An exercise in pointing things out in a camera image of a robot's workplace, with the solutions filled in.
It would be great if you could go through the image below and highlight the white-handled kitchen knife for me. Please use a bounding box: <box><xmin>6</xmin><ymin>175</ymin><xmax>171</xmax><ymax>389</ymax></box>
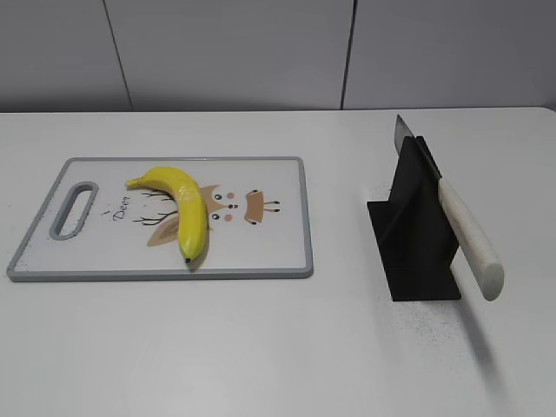
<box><xmin>394</xmin><ymin>114</ymin><xmax>505</xmax><ymax>301</ymax></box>

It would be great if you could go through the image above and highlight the yellow plastic banana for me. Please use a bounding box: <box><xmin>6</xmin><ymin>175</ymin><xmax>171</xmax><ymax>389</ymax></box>
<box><xmin>125</xmin><ymin>167</ymin><xmax>208</xmax><ymax>263</ymax></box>

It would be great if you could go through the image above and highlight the black knife stand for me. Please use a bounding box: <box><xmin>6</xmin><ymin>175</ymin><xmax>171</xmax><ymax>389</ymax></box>
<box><xmin>367</xmin><ymin>136</ymin><xmax>461</xmax><ymax>301</ymax></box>

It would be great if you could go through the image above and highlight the white grey-rimmed cutting board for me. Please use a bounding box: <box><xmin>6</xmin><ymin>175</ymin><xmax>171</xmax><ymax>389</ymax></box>
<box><xmin>7</xmin><ymin>156</ymin><xmax>313</xmax><ymax>282</ymax></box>

